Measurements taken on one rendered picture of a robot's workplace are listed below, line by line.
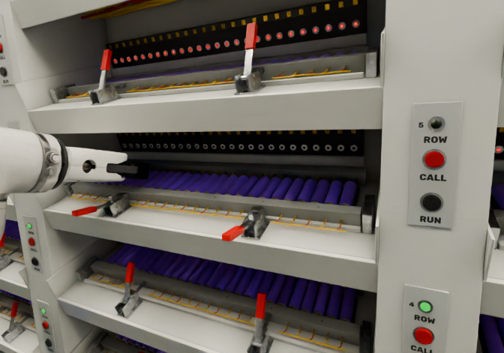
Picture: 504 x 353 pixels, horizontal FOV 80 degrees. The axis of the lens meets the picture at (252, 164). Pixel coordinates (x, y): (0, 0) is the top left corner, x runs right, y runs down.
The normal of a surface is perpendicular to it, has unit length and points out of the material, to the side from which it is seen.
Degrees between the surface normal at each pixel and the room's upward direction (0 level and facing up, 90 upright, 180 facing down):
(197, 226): 16
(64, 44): 90
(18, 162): 91
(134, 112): 106
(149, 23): 90
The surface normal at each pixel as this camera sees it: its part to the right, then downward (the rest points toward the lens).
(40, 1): -0.40, 0.43
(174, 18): -0.42, 0.16
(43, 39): 0.91, 0.04
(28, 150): 0.87, -0.32
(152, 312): -0.15, -0.90
